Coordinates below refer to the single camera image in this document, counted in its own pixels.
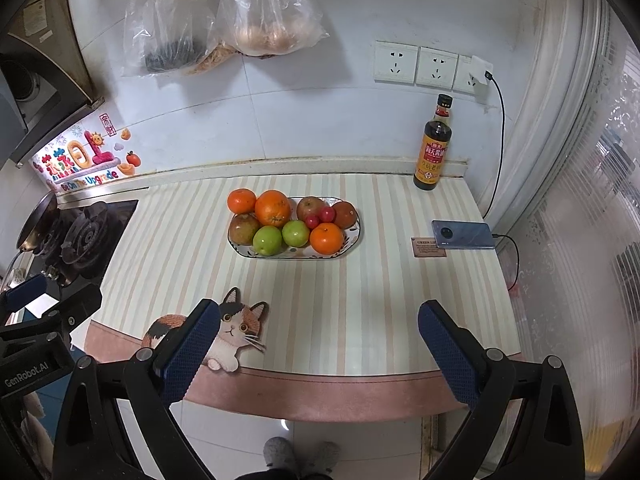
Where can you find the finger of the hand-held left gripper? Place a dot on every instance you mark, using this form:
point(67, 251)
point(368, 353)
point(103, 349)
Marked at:
point(25, 292)
point(75, 307)

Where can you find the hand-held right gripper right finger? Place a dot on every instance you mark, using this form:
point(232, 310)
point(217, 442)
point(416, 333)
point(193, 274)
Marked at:
point(447, 355)

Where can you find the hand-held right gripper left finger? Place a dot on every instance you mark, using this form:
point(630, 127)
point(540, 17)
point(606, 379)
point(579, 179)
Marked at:
point(192, 350)

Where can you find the brown kiwi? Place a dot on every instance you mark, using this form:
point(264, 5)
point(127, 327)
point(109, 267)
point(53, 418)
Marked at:
point(242, 229)

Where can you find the green apple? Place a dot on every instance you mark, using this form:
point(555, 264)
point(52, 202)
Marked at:
point(295, 233)
point(266, 241)

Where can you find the floral printed oval plate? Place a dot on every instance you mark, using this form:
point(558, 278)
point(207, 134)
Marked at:
point(300, 254)

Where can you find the small orange mandarin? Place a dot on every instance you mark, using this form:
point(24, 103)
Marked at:
point(241, 201)

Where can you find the medium orange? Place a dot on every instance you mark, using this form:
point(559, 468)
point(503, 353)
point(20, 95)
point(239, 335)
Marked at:
point(327, 238)

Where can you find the dark reddish orange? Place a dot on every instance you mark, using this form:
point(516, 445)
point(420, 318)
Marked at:
point(345, 214)

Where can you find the red cherry tomato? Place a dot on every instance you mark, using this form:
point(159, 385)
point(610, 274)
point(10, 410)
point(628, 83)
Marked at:
point(313, 222)
point(327, 214)

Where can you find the black gas stove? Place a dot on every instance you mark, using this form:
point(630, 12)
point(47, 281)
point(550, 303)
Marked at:
point(85, 235)

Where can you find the dark frying pan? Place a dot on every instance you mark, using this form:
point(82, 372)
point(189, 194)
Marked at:
point(35, 220)

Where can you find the brown label card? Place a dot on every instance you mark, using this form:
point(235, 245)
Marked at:
point(422, 249)

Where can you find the striped table mat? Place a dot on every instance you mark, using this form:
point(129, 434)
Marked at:
point(350, 300)

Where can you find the blue smartphone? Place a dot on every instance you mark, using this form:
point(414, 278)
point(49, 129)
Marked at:
point(465, 234)

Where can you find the grey fuzzy slipper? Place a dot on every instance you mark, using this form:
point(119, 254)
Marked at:
point(279, 455)
point(322, 457)

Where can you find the large orange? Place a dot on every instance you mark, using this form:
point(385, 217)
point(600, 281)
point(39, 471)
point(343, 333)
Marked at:
point(272, 208)

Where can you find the red apple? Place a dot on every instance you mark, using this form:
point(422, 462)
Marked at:
point(309, 206)

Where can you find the frosted glass door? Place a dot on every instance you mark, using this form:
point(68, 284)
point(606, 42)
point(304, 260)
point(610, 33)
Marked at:
point(590, 210)

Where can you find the dark soy sauce bottle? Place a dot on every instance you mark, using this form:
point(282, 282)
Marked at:
point(432, 150)

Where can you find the range hood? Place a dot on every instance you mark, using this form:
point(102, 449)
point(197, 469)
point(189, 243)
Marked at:
point(40, 85)

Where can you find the white charger plug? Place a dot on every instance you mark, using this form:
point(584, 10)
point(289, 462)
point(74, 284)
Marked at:
point(481, 77)

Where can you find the clear plastic bag dark contents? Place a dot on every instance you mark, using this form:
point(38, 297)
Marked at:
point(165, 35)

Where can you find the clear plastic bag pale contents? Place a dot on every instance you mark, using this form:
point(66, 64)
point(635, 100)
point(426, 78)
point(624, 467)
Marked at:
point(270, 20)

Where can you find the colourful wall sticker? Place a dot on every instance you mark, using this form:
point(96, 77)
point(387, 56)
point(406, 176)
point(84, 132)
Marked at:
point(80, 155)

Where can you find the white wall socket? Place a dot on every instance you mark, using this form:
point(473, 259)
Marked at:
point(461, 72)
point(436, 66)
point(396, 61)

